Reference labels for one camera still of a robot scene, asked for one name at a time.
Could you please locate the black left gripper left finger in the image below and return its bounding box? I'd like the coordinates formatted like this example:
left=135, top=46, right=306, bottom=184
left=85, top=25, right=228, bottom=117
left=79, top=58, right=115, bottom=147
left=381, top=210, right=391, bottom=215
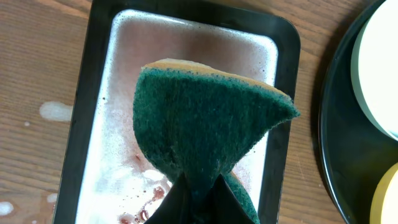
left=145, top=173, right=192, bottom=224

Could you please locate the mint plate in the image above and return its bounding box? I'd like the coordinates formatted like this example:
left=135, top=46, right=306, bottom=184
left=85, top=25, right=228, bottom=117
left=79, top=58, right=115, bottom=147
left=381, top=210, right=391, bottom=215
left=351, top=0, right=397, bottom=140

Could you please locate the black rectangular soapy tray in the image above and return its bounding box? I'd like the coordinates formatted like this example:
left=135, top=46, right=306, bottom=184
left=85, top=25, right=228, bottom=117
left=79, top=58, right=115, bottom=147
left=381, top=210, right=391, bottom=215
left=53, top=1, right=300, bottom=223

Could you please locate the green and yellow sponge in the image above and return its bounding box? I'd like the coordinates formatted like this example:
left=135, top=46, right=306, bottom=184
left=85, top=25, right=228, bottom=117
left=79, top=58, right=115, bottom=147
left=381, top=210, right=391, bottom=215
left=133, top=58, right=299, bottom=223

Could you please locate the yellow plate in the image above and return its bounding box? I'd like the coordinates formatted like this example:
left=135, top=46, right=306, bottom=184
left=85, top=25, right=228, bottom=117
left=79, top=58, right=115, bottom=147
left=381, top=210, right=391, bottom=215
left=369, top=164, right=398, bottom=224

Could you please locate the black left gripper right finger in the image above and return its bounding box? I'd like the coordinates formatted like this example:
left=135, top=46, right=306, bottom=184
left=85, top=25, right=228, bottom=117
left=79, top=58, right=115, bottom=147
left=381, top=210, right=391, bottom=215
left=211, top=174, right=254, bottom=224

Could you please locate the black round serving tray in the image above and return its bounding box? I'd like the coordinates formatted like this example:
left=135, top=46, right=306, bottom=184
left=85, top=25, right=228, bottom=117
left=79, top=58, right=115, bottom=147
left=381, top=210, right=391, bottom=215
left=318, top=0, right=397, bottom=223

